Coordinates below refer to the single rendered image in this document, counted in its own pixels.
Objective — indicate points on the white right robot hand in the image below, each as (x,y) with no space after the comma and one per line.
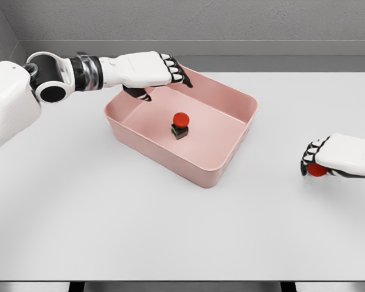
(346,153)

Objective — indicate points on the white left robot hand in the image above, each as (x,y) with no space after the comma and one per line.
(146,70)

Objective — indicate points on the red button industrial switch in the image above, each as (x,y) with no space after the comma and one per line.
(180,125)
(317,171)

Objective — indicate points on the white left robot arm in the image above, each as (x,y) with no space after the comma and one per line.
(15,97)

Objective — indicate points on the pink plastic basket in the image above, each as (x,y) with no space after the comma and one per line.
(182,127)

